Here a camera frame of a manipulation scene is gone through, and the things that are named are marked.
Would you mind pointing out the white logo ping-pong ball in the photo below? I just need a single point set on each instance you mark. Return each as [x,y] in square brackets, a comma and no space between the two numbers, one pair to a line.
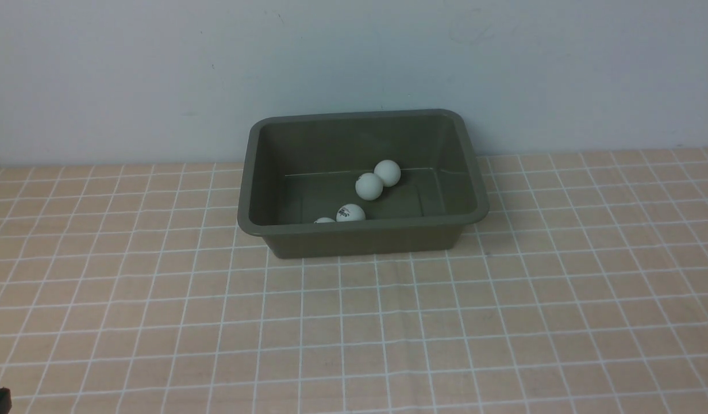
[369,186]

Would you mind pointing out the beige checkered tablecloth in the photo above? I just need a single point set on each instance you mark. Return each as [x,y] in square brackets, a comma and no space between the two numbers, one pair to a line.
[131,289]

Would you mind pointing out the olive green plastic bin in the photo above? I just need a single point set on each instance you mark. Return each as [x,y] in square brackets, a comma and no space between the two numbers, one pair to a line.
[300,168]

